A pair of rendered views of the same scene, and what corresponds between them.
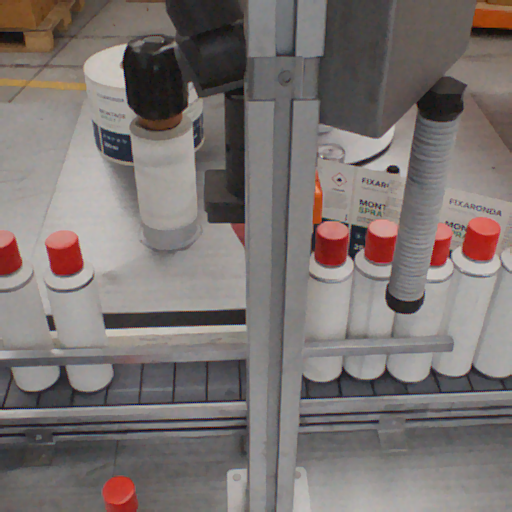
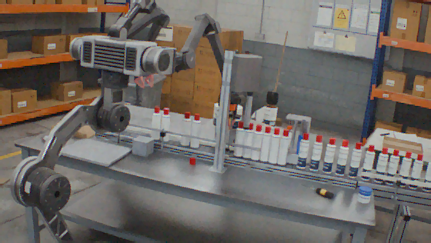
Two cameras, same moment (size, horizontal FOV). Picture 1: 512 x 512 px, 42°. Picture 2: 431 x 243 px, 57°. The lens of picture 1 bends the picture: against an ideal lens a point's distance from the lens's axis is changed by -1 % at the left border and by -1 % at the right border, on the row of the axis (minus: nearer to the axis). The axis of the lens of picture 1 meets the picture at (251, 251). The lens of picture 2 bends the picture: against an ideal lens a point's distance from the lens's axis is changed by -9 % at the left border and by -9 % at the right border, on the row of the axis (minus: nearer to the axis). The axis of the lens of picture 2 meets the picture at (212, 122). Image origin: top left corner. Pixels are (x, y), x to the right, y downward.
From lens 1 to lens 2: 1.93 m
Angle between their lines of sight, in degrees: 29
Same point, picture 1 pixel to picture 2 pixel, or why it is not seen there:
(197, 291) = not seen: hidden behind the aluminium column
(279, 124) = (225, 89)
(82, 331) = (195, 132)
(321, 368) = (236, 152)
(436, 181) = (248, 105)
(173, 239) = not seen: hidden behind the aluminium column
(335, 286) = (240, 131)
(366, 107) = (233, 88)
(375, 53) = (235, 81)
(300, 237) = (225, 105)
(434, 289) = (257, 135)
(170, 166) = not seen: hidden behind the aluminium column
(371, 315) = (246, 141)
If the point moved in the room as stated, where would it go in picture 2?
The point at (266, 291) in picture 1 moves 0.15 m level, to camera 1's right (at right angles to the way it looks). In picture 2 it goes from (221, 114) to (248, 118)
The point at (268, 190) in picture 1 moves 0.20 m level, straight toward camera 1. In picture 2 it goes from (222, 98) to (208, 104)
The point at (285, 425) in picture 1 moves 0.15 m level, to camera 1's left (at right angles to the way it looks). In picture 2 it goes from (221, 142) to (196, 137)
